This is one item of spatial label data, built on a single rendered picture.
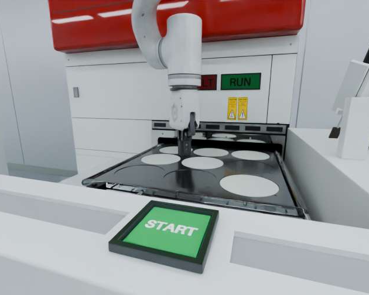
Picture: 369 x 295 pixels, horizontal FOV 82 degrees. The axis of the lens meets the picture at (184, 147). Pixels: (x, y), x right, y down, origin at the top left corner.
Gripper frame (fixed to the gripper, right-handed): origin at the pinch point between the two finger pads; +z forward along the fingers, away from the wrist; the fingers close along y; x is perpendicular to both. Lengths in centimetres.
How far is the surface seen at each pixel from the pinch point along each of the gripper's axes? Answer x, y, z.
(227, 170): 3.0, 15.9, 2.0
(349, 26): 173, -67, -70
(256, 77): 23.4, -0.5, -19.0
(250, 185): 2.2, 24.0, 2.0
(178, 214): -17.1, 38.4, -4.4
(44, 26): -65, -274, -100
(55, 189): -26.1, 28.7, -4.0
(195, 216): -16.0, 39.2, -4.4
